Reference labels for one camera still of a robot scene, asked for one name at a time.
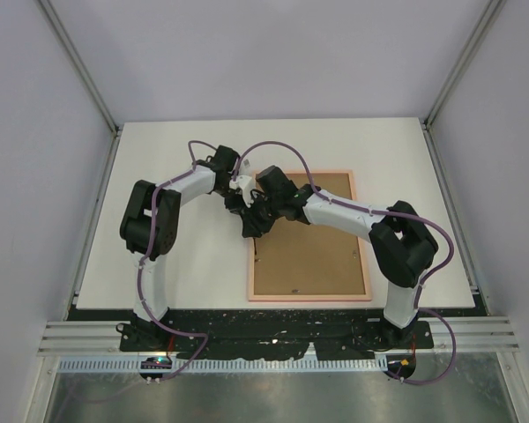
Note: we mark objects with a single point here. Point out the aluminium frame post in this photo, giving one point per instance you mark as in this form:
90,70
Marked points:
473,43
68,46

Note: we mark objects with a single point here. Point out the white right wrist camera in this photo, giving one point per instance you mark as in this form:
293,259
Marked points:
243,185

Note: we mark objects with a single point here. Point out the pink picture frame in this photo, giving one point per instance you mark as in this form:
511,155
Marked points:
361,247

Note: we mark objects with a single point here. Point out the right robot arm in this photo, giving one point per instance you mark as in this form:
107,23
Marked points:
403,247

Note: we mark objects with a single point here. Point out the slotted cable duct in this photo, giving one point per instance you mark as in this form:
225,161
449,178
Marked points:
307,364

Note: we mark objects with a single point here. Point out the left aluminium frame post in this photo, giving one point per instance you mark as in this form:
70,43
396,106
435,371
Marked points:
68,46

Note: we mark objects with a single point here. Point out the brown frame backing board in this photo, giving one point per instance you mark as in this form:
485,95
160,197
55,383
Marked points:
317,260

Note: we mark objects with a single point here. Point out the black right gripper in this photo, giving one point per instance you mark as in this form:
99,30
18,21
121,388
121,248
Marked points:
253,225

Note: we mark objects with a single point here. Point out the right aluminium frame post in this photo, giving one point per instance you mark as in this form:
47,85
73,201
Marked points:
473,43

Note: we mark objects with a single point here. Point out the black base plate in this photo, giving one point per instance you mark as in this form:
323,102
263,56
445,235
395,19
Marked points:
272,334

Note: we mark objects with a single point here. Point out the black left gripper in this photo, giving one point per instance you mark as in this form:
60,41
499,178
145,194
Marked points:
233,205

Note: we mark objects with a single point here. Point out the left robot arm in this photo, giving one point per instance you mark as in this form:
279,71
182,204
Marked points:
149,229

